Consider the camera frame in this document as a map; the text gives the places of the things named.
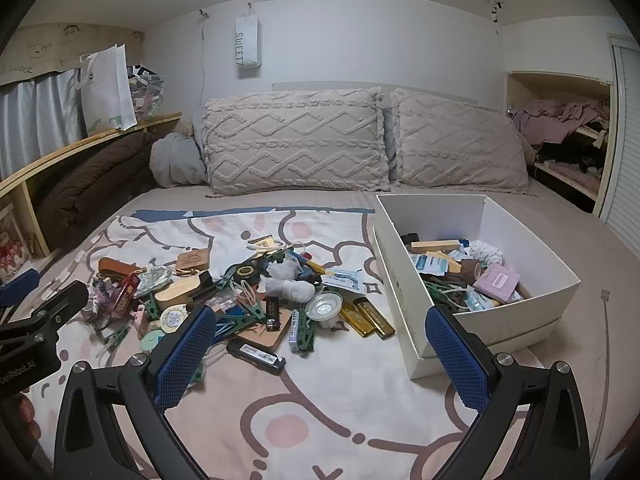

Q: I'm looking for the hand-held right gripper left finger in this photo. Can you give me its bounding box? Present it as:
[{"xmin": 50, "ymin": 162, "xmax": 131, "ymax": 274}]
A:
[{"xmin": 54, "ymin": 304, "xmax": 217, "ymax": 480}]

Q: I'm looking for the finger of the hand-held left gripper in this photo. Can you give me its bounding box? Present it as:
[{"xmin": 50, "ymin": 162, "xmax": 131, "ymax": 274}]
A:
[
  {"xmin": 0, "ymin": 280, "xmax": 89, "ymax": 342},
  {"xmin": 0, "ymin": 268, "xmax": 40, "ymax": 309}
]

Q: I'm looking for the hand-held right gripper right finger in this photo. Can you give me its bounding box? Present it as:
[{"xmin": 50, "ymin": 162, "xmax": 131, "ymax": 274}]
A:
[{"xmin": 425, "ymin": 305, "xmax": 591, "ymax": 480}]

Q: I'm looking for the white storage box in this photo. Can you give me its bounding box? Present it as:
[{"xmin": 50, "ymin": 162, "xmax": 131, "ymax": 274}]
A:
[{"xmin": 374, "ymin": 193, "xmax": 581, "ymax": 380}]

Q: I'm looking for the person's left hand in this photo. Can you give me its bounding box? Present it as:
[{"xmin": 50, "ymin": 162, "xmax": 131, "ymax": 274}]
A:
[{"xmin": 0, "ymin": 393, "xmax": 42, "ymax": 461}]

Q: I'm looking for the round blue-rimmed badge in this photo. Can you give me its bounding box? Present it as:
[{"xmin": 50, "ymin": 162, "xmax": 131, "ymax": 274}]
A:
[{"xmin": 160, "ymin": 308, "xmax": 188, "ymax": 333}]

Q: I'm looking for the wooden brush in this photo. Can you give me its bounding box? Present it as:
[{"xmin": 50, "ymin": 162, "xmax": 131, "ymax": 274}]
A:
[{"xmin": 154, "ymin": 275, "xmax": 213, "ymax": 316}]

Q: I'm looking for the red box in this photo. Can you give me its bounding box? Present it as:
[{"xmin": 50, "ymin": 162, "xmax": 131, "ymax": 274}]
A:
[{"xmin": 107, "ymin": 272, "xmax": 138, "ymax": 318}]

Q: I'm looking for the brown leather pouch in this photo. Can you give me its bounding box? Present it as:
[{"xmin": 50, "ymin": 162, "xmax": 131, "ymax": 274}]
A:
[{"xmin": 97, "ymin": 257, "xmax": 138, "ymax": 281}]

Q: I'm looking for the large black lighter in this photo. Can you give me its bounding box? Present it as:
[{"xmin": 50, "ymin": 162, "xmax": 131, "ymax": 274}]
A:
[{"xmin": 226, "ymin": 338, "xmax": 287, "ymax": 375}]

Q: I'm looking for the floral pouch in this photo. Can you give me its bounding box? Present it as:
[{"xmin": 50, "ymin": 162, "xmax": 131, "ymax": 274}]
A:
[{"xmin": 134, "ymin": 266, "xmax": 176, "ymax": 298}]

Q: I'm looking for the wooden board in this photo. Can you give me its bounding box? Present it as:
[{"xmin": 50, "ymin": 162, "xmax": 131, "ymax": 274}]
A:
[{"xmin": 235, "ymin": 305, "xmax": 293, "ymax": 356}]

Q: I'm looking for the pink packet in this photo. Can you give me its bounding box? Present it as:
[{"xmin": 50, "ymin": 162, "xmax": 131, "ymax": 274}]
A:
[{"xmin": 472, "ymin": 262, "xmax": 521, "ymax": 303}]

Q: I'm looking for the brown bandage roll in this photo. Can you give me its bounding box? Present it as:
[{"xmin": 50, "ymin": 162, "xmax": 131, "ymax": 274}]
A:
[{"xmin": 457, "ymin": 258, "xmax": 483, "ymax": 283}]

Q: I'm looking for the wooden tag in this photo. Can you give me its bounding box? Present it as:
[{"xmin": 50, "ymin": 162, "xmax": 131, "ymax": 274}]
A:
[{"xmin": 176, "ymin": 250, "xmax": 210, "ymax": 273}]

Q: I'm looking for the white lace cloth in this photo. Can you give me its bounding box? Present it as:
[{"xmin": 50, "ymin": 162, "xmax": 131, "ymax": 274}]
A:
[{"xmin": 470, "ymin": 240, "xmax": 503, "ymax": 263}]

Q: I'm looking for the wooden block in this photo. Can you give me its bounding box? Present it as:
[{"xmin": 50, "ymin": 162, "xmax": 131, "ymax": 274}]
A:
[{"xmin": 410, "ymin": 240, "xmax": 461, "ymax": 253}]

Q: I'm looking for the green battery pack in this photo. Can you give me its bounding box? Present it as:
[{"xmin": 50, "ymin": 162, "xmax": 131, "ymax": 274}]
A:
[{"xmin": 289, "ymin": 308, "xmax": 316, "ymax": 352}]

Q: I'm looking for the brown cushion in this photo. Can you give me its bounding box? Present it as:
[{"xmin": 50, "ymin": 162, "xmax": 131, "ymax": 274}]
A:
[{"xmin": 37, "ymin": 132, "xmax": 161, "ymax": 251}]

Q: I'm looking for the white blue sachet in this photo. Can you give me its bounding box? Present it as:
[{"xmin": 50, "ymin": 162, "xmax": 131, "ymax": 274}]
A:
[{"xmin": 320, "ymin": 269, "xmax": 366, "ymax": 295}]

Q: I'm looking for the printed blanket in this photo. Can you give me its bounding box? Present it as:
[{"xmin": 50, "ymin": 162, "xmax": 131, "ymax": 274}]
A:
[{"xmin": 30, "ymin": 207, "xmax": 551, "ymax": 480}]

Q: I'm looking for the clear round lid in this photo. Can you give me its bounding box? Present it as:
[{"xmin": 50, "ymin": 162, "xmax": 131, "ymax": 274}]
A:
[{"xmin": 305, "ymin": 291, "xmax": 344, "ymax": 329}]

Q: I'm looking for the metal back scratcher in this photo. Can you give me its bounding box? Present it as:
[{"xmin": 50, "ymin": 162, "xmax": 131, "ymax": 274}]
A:
[{"xmin": 599, "ymin": 289, "xmax": 623, "ymax": 461}]

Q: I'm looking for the wooden bedside shelf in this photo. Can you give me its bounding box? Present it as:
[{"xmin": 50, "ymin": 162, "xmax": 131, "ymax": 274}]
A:
[{"xmin": 0, "ymin": 112, "xmax": 183, "ymax": 261}]

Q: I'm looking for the grey curtain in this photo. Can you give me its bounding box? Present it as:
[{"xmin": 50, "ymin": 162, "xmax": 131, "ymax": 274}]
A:
[{"xmin": 0, "ymin": 67, "xmax": 88, "ymax": 178}]

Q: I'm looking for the grey bundled blanket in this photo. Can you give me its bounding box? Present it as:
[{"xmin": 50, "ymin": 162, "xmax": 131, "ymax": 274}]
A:
[{"xmin": 150, "ymin": 132, "xmax": 208, "ymax": 188}]

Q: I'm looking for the beige textured pillow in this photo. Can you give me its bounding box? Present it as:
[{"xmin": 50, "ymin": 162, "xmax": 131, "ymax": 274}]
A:
[
  {"xmin": 389, "ymin": 87, "xmax": 538, "ymax": 196},
  {"xmin": 200, "ymin": 87, "xmax": 391, "ymax": 197}
]

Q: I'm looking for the white tote bag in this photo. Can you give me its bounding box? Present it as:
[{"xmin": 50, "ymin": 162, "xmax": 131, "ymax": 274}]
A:
[{"xmin": 77, "ymin": 44, "xmax": 138, "ymax": 133}]

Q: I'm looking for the clear bin of clutter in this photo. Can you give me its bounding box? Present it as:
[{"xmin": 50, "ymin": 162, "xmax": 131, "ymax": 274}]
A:
[{"xmin": 127, "ymin": 62, "xmax": 166, "ymax": 121}]

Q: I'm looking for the drawn-on cardboard panel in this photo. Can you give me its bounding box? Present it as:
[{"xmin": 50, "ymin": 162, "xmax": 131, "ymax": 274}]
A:
[{"xmin": 0, "ymin": 22, "xmax": 146, "ymax": 86}]

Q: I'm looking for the white louvre door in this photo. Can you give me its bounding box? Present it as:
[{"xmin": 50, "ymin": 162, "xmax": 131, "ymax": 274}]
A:
[{"xmin": 600, "ymin": 35, "xmax": 640, "ymax": 261}]

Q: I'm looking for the pink clothes pile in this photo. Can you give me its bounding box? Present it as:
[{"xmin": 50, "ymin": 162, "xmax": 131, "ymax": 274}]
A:
[{"xmin": 512, "ymin": 99, "xmax": 608, "ymax": 146}]

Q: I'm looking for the white hanging tissue bag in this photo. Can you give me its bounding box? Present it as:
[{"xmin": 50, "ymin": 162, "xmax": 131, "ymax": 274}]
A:
[{"xmin": 235, "ymin": 14, "xmax": 262, "ymax": 70}]

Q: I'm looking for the wall closet shelf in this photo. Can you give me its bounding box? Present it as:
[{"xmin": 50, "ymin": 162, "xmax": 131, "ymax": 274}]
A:
[{"xmin": 505, "ymin": 70, "xmax": 613, "ymax": 216}]

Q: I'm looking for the white hanging cable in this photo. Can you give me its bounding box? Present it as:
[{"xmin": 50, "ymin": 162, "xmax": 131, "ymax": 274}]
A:
[{"xmin": 199, "ymin": 9, "xmax": 209, "ymax": 106}]

